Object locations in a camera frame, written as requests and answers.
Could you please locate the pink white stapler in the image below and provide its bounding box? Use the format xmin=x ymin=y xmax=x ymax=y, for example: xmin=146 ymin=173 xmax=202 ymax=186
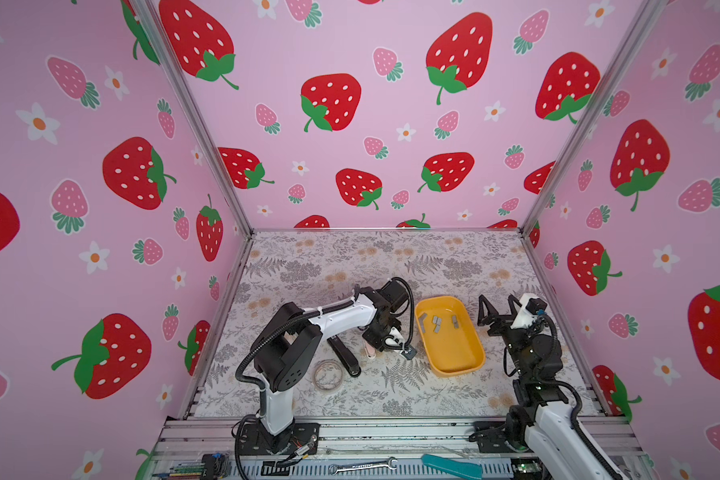
xmin=364 ymin=342 xmax=377 ymax=359

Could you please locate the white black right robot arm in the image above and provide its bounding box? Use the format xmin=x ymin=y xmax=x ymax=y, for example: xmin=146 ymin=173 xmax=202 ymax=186
xmin=468 ymin=294 xmax=625 ymax=479

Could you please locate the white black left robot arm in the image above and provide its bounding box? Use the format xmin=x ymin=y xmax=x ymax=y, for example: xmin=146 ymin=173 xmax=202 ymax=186
xmin=235 ymin=277 xmax=416 ymax=444

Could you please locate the yellow plastic tray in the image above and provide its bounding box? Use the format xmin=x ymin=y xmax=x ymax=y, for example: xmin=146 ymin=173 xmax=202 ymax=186
xmin=415 ymin=296 xmax=485 ymax=378

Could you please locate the clear tape roll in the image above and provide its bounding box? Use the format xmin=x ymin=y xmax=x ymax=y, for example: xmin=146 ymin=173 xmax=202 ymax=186
xmin=313 ymin=359 xmax=344 ymax=393

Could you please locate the silver wrench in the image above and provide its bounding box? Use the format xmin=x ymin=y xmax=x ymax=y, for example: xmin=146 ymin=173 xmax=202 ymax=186
xmin=328 ymin=457 xmax=399 ymax=475

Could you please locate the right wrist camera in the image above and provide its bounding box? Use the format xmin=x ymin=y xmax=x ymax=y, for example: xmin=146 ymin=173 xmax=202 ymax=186
xmin=510 ymin=293 xmax=548 ymax=330

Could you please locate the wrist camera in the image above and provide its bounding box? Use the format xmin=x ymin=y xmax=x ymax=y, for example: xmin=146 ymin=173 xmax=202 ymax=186
xmin=398 ymin=342 xmax=417 ymax=360
xmin=510 ymin=293 xmax=548 ymax=330

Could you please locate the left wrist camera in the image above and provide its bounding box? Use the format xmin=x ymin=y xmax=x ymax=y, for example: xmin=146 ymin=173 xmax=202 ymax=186
xmin=398 ymin=342 xmax=417 ymax=360

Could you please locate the teal handled tool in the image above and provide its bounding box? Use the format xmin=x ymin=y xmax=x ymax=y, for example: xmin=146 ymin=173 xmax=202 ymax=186
xmin=421 ymin=454 xmax=483 ymax=480

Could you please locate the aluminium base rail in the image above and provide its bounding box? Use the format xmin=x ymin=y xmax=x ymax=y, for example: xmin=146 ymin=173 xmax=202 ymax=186
xmin=149 ymin=416 xmax=655 ymax=480

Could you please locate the aluminium corner post right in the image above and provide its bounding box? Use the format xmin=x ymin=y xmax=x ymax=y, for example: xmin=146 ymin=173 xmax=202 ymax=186
xmin=519 ymin=0 xmax=666 ymax=240

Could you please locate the aluminium corner post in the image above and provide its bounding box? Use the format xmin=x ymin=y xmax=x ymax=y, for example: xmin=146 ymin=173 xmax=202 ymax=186
xmin=519 ymin=0 xmax=666 ymax=240
xmin=133 ymin=0 xmax=253 ymax=239

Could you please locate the aluminium corner post left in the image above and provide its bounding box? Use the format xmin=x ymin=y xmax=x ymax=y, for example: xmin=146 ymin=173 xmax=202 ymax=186
xmin=133 ymin=0 xmax=253 ymax=239

